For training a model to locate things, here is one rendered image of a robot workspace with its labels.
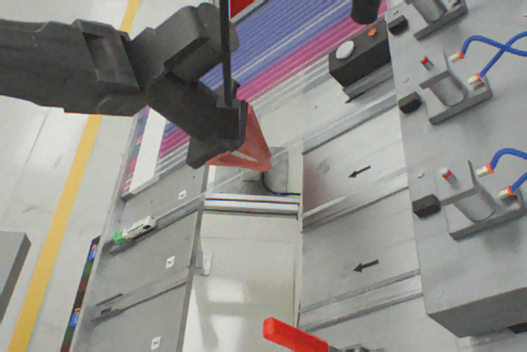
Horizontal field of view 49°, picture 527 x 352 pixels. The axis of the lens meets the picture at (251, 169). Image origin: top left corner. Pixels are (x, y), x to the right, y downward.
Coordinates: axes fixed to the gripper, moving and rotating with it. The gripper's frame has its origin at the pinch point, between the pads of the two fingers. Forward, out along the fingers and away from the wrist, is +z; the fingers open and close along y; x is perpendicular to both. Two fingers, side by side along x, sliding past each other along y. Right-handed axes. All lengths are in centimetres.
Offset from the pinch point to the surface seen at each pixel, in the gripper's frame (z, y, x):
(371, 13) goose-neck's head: -18.5, -14.9, -27.1
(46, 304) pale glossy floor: 27, 24, 109
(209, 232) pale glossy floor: 56, 51, 78
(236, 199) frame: 40, 40, 49
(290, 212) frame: 50, 38, 39
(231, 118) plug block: -12.4, -7.1, -7.6
